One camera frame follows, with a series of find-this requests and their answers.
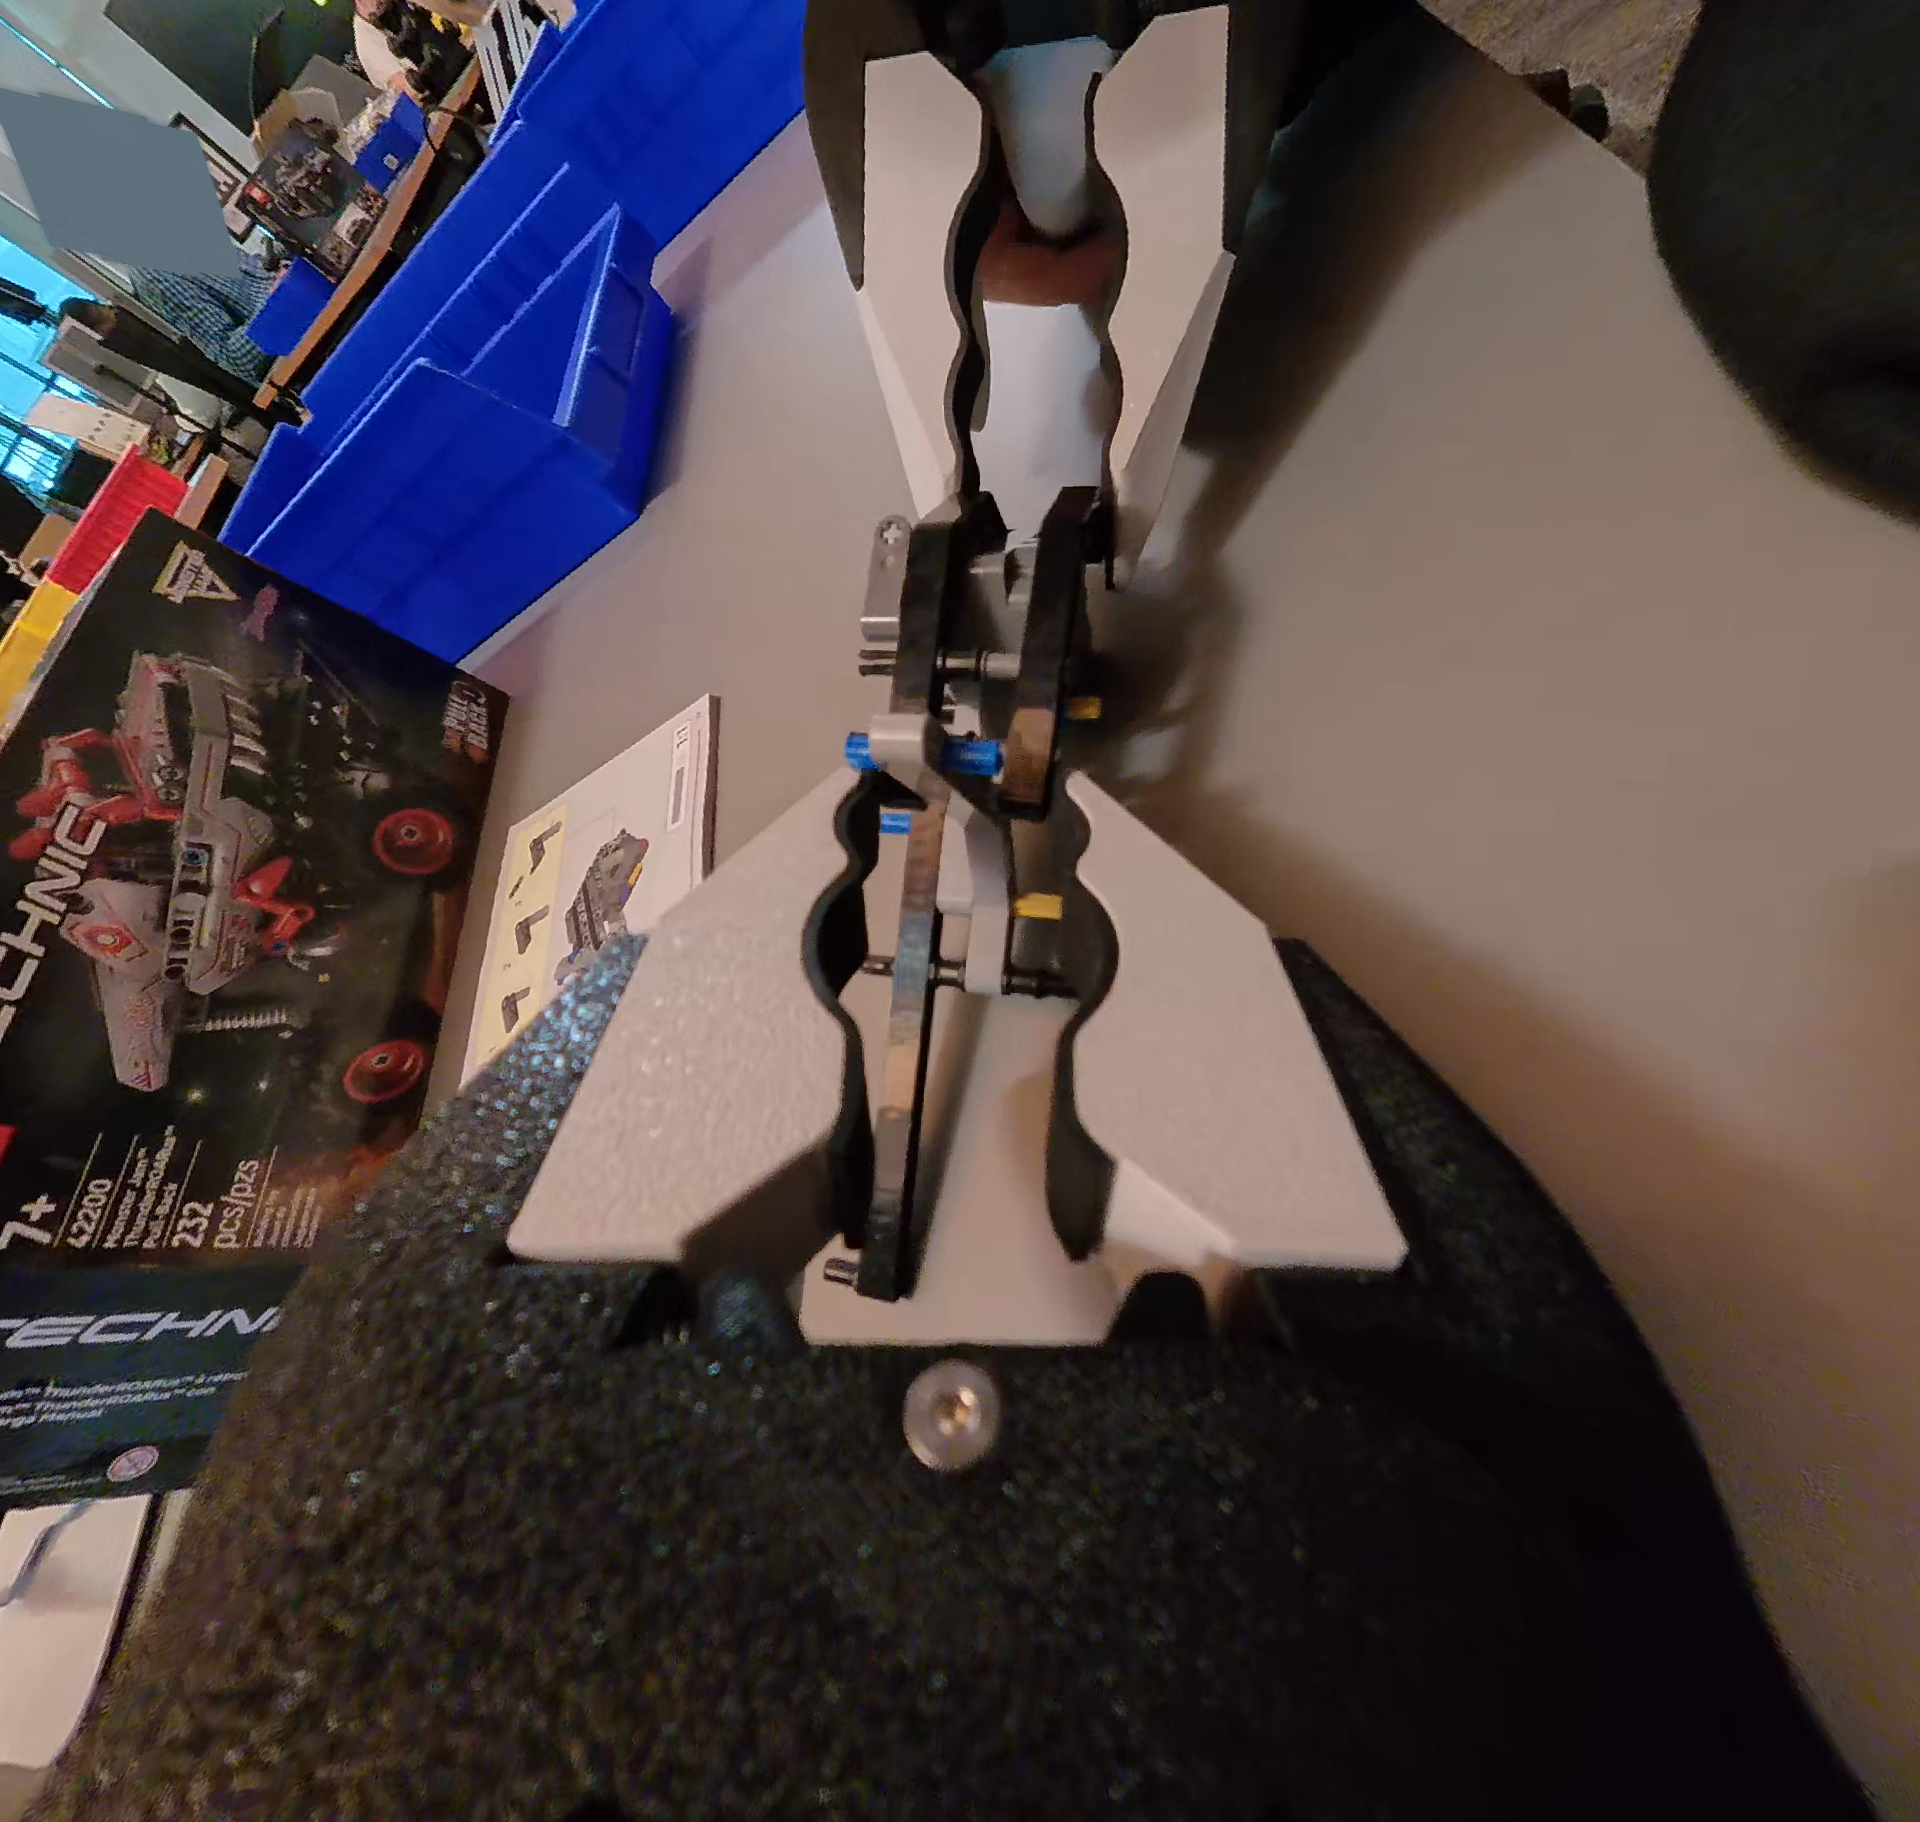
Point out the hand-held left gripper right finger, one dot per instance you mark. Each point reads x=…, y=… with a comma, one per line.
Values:
x=1232, y=1072

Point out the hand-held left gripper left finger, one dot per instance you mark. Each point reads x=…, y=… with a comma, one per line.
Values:
x=706, y=1041

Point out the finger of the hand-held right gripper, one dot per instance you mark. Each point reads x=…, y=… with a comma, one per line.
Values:
x=907, y=202
x=1187, y=202

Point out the black grey toy brick assembly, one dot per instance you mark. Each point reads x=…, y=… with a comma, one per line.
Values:
x=919, y=621

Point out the person's right forearm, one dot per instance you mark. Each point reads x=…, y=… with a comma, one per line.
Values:
x=1321, y=51

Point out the person's right hand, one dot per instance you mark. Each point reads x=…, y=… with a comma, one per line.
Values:
x=1052, y=270

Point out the toy instruction booklet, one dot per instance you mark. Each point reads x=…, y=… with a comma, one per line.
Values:
x=632, y=832

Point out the blue storage bin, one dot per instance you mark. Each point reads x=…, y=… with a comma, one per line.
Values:
x=661, y=66
x=452, y=531
x=511, y=276

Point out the black toy set box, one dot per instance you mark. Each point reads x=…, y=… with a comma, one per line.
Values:
x=227, y=877

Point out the wooden table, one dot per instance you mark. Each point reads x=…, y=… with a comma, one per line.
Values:
x=377, y=255

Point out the small dark toy box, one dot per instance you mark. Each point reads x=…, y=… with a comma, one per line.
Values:
x=308, y=196

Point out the red yellow box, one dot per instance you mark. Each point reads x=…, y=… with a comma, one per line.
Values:
x=128, y=511

